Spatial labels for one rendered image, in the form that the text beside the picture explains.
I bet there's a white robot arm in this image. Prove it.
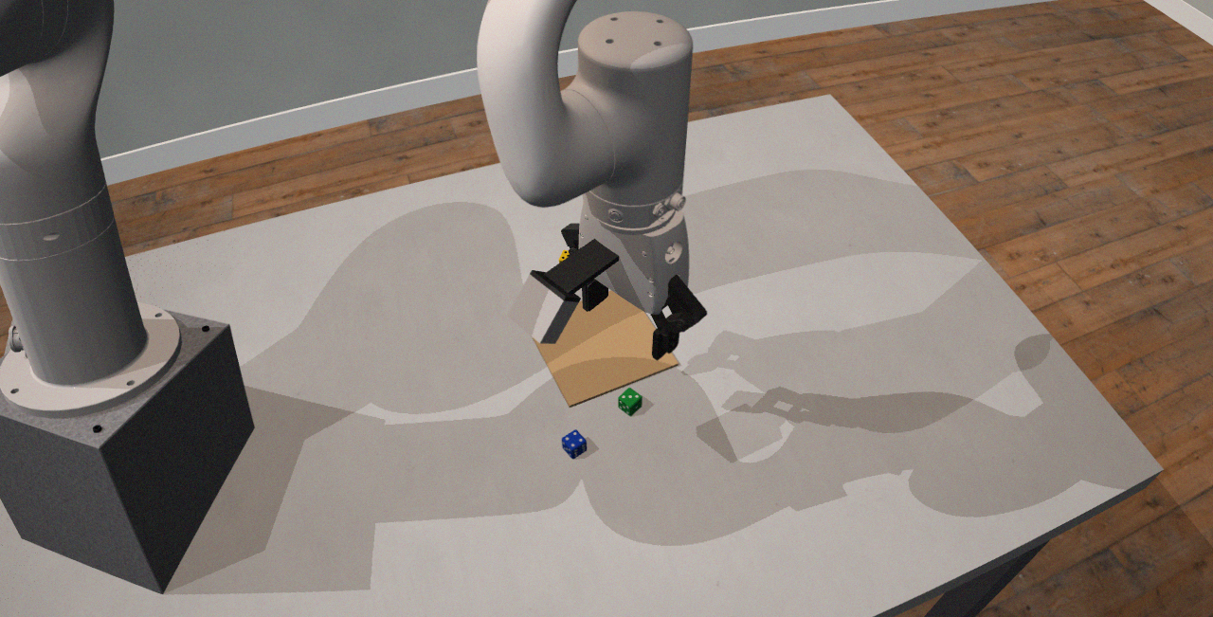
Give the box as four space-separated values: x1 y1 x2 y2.
0 0 693 418

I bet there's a green die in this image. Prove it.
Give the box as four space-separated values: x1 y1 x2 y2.
617 388 643 416

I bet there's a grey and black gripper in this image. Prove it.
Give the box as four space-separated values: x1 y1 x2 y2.
560 204 707 360

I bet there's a blue die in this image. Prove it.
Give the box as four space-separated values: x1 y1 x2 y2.
562 430 587 459

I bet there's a tan square mat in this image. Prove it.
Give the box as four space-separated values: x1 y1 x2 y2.
534 291 679 409

